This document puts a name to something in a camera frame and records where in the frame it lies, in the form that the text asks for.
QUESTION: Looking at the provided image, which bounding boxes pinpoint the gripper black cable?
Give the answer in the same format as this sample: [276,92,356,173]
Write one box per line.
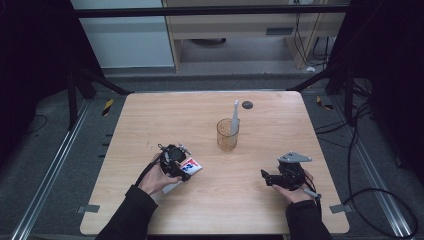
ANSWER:
[134,143,168,188]
[301,173,323,218]

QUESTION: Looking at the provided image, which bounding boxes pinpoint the white electric toothbrush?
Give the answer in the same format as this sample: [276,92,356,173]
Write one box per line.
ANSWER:
[229,99,241,136]

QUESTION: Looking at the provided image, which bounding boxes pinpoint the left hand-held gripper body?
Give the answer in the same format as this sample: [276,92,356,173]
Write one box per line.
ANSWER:
[157,143,193,179]

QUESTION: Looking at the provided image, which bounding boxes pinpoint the transparent amber plastic cup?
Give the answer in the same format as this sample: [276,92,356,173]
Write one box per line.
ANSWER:
[216,117,241,153]

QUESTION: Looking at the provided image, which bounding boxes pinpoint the aluminium floor rail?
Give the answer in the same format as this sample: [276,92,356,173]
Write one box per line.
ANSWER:
[331,96,414,239]
[9,99,92,240]

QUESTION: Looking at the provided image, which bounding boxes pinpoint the black horizontal frame bar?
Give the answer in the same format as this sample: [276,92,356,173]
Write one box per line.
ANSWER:
[73,4,349,19]

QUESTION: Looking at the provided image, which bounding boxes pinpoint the thin black floor cable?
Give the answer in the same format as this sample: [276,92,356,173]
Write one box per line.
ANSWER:
[19,114,48,138]

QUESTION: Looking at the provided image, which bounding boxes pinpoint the person's left hand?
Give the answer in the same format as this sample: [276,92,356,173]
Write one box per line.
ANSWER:
[137,152,183,196]

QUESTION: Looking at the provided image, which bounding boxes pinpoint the white cabinet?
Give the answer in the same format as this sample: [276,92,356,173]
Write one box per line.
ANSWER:
[70,0,176,69]

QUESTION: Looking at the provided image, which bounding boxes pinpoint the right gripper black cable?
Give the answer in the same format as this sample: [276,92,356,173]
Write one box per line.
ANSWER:
[301,173,323,218]

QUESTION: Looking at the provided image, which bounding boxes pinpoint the yellow black striped tape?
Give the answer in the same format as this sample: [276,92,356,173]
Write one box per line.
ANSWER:
[101,98,115,117]
[315,95,334,111]

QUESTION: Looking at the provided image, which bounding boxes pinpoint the black cables under desk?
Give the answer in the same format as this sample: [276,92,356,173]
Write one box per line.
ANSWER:
[293,3,333,69]

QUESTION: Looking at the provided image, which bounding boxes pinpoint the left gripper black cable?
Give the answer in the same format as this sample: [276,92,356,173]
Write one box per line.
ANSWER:
[134,143,168,188]

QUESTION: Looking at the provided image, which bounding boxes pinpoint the black metal stand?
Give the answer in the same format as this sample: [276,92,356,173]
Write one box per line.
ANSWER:
[285,64,355,125]
[65,64,134,132]

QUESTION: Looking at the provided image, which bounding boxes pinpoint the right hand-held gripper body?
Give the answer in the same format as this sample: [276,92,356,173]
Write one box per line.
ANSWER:
[275,151,314,192]

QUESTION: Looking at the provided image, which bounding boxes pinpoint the person's right hand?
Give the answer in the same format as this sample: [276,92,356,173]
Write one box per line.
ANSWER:
[271,169,316,205]

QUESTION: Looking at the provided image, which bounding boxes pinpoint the light wooden desk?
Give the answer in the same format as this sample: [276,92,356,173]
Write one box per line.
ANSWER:
[162,0,349,72]

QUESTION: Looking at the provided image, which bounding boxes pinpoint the thick black floor cable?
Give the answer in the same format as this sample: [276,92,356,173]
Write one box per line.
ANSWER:
[342,103,420,240]

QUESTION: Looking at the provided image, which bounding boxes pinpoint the white toothpaste tube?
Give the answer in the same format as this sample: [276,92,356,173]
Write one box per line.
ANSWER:
[162,157,204,195]

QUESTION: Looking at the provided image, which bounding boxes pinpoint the grey metal table bracket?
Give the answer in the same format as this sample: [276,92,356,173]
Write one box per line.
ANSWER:
[77,204,101,215]
[329,203,353,215]

